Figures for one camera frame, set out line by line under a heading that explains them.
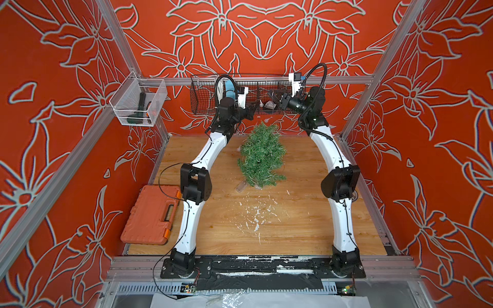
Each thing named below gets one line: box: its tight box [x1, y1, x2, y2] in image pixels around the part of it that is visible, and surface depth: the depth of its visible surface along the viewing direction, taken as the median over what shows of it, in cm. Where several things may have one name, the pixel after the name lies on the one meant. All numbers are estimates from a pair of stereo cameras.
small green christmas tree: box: [237, 121, 287, 190], surface depth 77 cm
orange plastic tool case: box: [120, 185, 182, 245], surface depth 82 cm
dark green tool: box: [126, 92, 147, 124], surface depth 83 cm
